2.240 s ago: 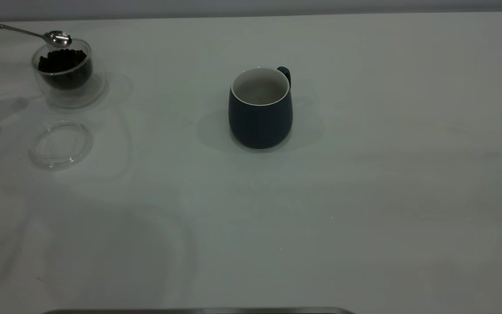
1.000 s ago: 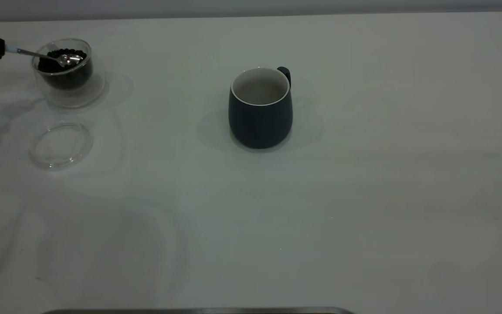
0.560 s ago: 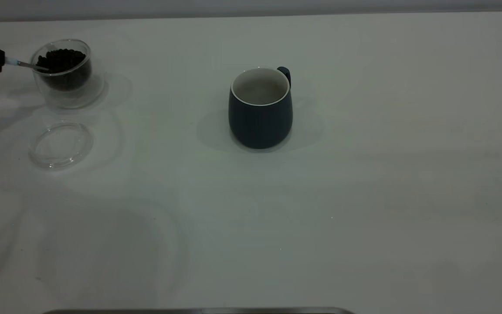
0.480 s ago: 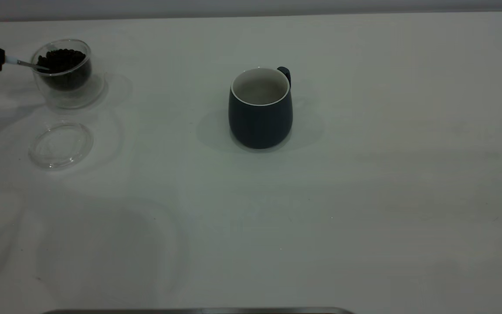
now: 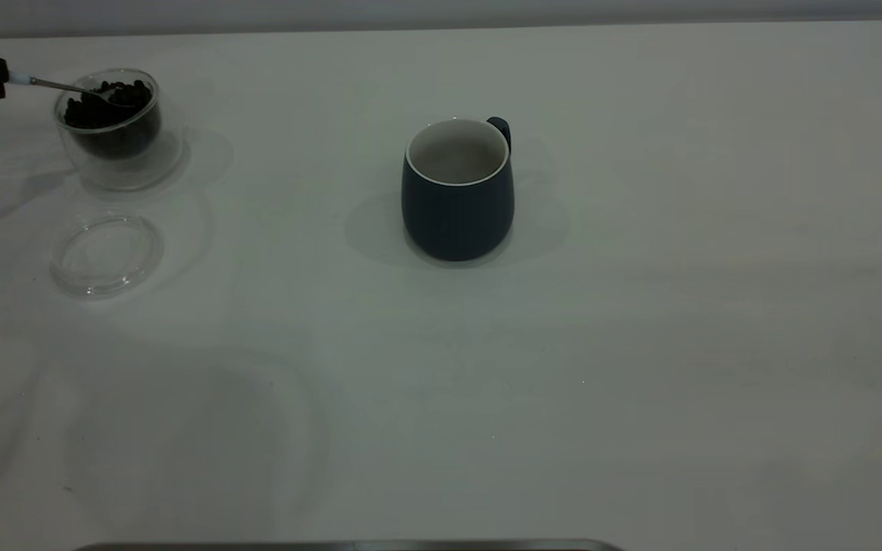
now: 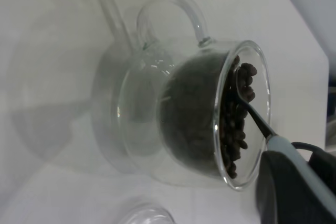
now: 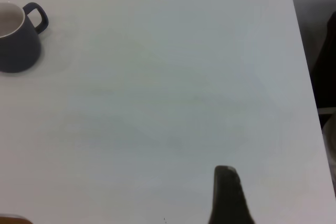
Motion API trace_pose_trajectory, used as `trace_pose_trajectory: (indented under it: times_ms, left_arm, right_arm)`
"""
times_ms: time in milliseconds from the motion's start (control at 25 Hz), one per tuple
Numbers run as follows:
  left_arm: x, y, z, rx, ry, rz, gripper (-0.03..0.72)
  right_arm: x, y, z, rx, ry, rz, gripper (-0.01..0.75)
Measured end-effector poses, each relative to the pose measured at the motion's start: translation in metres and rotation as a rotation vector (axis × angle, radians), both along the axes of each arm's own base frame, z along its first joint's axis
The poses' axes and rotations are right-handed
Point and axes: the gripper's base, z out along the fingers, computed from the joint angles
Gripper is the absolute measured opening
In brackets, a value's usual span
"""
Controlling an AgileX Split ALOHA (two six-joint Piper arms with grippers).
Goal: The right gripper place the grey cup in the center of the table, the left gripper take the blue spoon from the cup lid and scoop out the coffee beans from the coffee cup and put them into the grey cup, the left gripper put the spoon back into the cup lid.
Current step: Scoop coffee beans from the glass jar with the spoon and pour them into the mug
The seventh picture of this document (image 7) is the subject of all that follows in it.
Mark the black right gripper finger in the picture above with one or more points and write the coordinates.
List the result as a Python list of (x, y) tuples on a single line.
[(227, 197)]

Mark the dark grey mug white inside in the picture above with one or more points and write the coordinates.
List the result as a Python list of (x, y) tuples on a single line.
[(18, 51)]

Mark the dark brown furniture piece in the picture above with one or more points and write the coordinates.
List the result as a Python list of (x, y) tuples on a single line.
[(325, 64)]

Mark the brown wooden object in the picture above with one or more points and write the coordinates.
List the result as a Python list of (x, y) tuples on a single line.
[(13, 220)]

